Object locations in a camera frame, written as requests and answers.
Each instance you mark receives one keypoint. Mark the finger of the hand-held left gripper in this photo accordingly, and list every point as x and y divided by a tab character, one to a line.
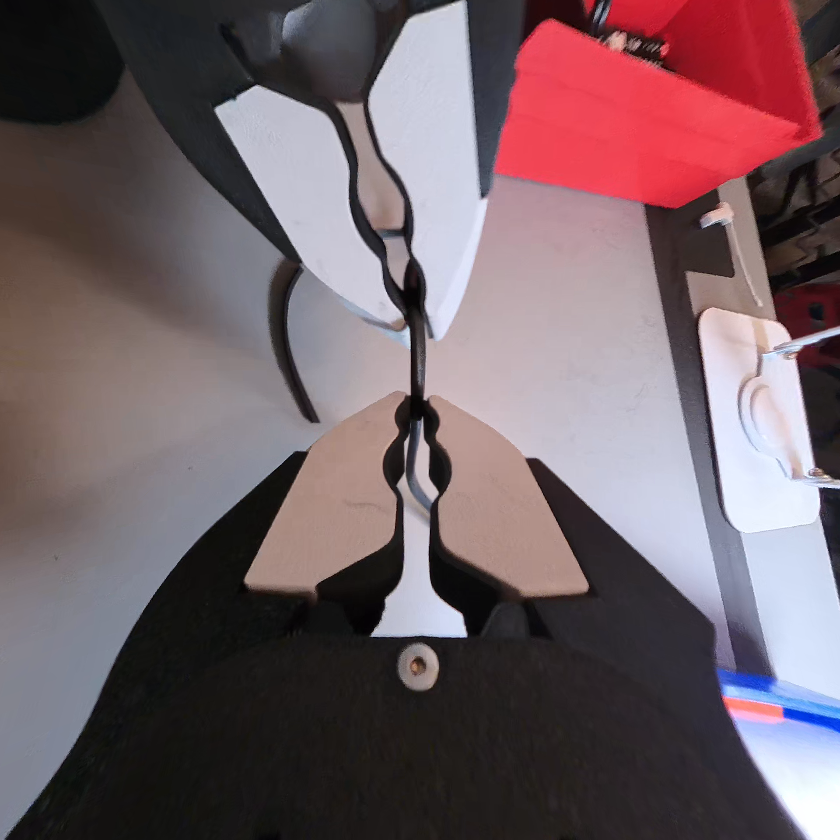
295	177
439	131

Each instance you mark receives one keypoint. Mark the red plastic crate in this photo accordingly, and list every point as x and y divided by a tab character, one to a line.
810	321

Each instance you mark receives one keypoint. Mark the red plastic bin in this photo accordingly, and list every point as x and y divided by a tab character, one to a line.
623	131

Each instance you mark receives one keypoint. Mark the blue plastic bin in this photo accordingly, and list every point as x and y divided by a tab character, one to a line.
787	705

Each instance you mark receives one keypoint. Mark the small white plastic clip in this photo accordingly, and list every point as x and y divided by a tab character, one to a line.
715	215

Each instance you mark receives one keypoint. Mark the black chair armrest pad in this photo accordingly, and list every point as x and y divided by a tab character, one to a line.
52	59

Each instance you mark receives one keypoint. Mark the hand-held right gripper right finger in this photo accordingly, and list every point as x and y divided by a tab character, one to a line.
505	525

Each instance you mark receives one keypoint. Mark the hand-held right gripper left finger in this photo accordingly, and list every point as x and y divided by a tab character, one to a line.
328	518

